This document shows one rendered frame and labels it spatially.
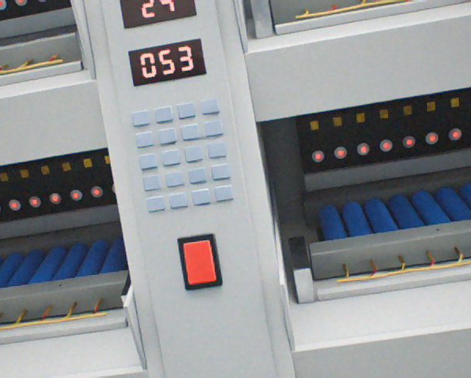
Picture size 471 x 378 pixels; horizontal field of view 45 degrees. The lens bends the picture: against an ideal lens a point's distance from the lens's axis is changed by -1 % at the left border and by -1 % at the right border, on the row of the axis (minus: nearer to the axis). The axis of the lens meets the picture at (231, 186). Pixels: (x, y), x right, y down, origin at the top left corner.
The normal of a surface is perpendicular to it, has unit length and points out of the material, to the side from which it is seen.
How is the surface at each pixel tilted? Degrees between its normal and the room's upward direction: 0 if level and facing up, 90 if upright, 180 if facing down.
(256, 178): 90
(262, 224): 90
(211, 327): 90
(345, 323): 19
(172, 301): 90
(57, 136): 109
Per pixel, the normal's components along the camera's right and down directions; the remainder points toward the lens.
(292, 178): -0.07, 0.07
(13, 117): -0.02, 0.38
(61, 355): -0.18, -0.91
